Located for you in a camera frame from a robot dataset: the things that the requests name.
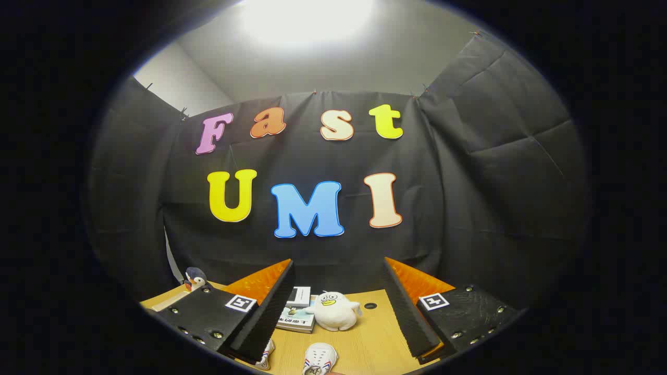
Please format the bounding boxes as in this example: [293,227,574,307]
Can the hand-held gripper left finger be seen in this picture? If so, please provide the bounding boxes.
[149,259,296,365]

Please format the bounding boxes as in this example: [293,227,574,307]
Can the book with pale blue cover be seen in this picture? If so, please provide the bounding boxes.
[275,297,318,334]

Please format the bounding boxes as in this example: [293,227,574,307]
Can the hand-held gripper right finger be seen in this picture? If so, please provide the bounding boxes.
[383,256,522,360]

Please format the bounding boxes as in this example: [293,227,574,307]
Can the white canvas shoe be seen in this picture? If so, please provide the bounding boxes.
[302,343,338,375]
[254,339,276,371]

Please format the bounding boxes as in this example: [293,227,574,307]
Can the white duck plush toy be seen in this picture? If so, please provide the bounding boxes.
[305,291,363,332]

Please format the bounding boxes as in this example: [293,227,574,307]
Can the blue penguin plush toy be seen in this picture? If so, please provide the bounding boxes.
[182,267,209,292]

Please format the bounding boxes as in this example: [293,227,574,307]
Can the black backdrop cloth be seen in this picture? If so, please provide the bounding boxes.
[86,34,592,313]

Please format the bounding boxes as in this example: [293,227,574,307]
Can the book with dark blue cover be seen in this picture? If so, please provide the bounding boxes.
[287,286,312,308]

